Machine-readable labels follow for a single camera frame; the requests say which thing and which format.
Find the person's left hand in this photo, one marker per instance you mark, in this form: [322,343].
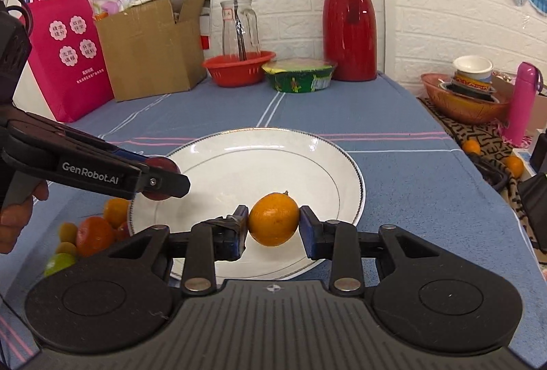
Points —
[14,218]

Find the brown cardboard box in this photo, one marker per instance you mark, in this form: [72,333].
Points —
[149,50]

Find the pink thermos bottle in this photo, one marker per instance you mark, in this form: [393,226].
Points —
[528,84]

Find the red plastic basket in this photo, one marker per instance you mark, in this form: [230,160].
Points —
[228,71]

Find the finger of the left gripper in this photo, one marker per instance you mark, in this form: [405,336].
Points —
[176,185]

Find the small orange mandarin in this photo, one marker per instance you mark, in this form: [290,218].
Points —
[273,220]

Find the red thermos jug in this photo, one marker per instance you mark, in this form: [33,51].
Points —
[349,39]

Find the small brown kiwi fruit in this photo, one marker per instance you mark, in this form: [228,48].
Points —
[67,232]

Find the pink tote bag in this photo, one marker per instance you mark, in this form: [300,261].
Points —
[66,58]

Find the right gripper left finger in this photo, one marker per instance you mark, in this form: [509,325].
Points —
[221,239]

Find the white round plate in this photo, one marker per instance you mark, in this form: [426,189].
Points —
[240,167]

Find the yellow orange citrus fruit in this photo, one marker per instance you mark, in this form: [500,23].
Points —
[115,211]

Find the orange glass bowl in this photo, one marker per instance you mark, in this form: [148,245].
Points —
[463,109]

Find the large orange tangerine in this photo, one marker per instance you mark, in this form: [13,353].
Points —
[94,234]

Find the green apple fruit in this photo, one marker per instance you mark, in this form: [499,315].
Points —
[59,262]

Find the green instant noodle bowl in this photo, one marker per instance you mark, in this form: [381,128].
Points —
[299,75]

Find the white paper cup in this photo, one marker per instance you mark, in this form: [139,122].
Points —
[475,67]

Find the dark red plum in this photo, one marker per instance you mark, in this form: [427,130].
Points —
[163,164]

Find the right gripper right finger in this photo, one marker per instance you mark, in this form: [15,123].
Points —
[341,244]

